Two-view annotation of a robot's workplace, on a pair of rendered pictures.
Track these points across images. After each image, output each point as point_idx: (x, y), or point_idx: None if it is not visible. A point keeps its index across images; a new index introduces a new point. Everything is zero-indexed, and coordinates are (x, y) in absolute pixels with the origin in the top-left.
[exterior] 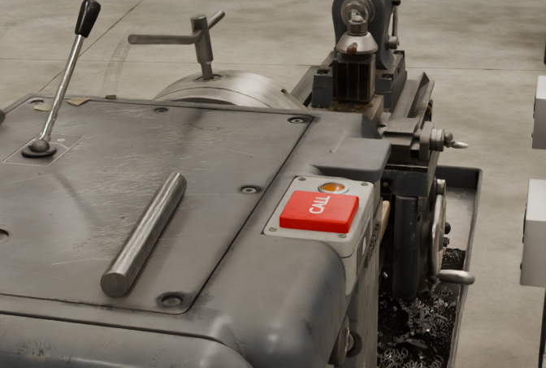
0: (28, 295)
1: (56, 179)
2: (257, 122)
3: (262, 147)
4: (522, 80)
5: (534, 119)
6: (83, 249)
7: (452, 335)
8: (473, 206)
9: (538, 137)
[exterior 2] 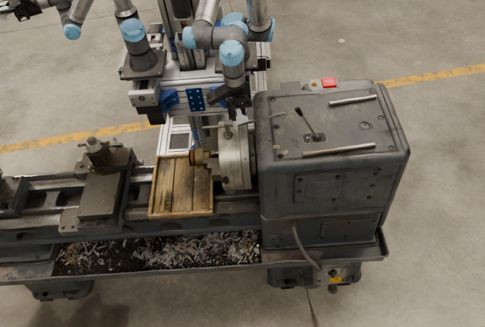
0: (381, 109)
1: (331, 127)
2: (277, 106)
3: (294, 100)
4: None
5: (154, 98)
6: (361, 109)
7: None
8: None
9: (156, 101)
